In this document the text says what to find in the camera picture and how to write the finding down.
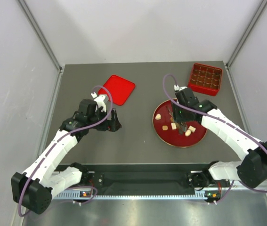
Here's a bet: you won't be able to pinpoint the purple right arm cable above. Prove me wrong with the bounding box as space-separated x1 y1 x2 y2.
162 73 267 205

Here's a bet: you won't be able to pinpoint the metal serving tongs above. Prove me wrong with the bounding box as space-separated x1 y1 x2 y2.
166 106 187 135

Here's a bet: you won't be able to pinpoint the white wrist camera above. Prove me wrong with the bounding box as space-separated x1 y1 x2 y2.
91 92 108 112
174 85 187 92

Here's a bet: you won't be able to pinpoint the white block chocolate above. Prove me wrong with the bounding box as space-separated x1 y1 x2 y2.
188 126 196 132

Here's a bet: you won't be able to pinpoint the red rectangular lid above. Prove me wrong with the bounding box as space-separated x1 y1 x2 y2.
103 74 136 106

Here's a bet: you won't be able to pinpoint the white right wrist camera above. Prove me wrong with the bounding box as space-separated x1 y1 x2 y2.
174 85 187 92

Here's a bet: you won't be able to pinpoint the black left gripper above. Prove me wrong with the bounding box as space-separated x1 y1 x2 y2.
88 108 121 132

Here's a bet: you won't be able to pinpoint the round dark red plate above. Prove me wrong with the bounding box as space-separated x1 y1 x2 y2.
152 100 207 148

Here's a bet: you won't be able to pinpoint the white heart chocolate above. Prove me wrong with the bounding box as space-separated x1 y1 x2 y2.
155 113 161 120

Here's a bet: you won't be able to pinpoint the white oval chocolate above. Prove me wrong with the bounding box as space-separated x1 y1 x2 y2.
185 130 192 137

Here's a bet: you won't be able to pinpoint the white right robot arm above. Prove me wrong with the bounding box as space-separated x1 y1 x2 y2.
171 85 267 189

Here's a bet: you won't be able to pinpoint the red compartment chocolate box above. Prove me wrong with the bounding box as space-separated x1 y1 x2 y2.
187 63 223 97

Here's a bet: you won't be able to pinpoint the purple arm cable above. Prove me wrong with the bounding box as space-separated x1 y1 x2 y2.
17 84 113 217
162 73 267 205

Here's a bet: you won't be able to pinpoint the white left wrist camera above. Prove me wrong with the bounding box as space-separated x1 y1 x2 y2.
91 92 108 112

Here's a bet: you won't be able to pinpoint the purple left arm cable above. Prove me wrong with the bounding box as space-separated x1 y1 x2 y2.
17 84 113 217

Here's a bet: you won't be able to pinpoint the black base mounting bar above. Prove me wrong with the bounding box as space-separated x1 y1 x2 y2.
86 163 204 195

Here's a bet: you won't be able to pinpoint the white rectangular chocolate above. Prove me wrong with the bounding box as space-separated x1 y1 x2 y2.
171 123 177 130

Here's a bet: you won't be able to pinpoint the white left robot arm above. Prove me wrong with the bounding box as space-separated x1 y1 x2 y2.
11 94 121 214

